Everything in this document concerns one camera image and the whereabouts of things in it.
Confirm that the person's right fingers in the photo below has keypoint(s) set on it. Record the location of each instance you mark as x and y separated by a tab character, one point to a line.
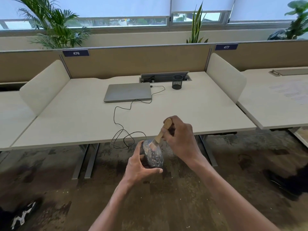
168	134

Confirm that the green broad leaf plant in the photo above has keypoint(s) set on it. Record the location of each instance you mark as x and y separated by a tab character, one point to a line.
294	24

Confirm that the beige partition panel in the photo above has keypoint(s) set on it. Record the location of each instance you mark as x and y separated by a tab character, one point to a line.
134	60
26	66
269	54

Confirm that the black and white shoe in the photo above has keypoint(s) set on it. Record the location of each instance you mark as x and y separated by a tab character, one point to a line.
22	214

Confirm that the person's left hand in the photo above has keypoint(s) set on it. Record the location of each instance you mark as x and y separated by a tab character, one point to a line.
134	168

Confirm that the green palm plant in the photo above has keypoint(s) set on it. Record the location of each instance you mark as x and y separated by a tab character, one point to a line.
54	24

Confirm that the person's left thumb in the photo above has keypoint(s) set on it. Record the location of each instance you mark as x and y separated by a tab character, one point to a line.
154	171

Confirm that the person's left forearm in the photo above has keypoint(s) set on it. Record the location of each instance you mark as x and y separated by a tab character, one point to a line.
113	204

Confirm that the blue number label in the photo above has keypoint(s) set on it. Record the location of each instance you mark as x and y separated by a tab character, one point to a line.
76	53
226	47

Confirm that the white roller blind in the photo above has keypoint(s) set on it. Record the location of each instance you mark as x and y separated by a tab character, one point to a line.
108	5
204	3
262	8

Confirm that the black computer mouse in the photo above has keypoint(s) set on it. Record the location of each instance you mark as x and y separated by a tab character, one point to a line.
154	158

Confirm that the white desk side divider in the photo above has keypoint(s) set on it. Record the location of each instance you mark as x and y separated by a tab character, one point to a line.
45	86
226	76

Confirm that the person's right forearm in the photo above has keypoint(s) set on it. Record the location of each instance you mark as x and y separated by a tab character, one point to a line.
223	192

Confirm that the grey desk leg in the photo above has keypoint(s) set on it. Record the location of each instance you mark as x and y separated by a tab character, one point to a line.
300	137
208	150
84	161

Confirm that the silver laptop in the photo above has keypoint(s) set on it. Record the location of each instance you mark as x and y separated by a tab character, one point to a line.
128	91

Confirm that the printed paper sheet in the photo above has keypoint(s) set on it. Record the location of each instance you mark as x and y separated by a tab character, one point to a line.
292	91

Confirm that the person's right hand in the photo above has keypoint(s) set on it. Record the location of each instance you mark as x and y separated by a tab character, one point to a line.
182	139

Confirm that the green snake plant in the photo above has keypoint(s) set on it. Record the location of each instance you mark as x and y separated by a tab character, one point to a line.
196	26

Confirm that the black mesh pen holder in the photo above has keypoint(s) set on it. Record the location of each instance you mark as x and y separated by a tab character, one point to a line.
177	83

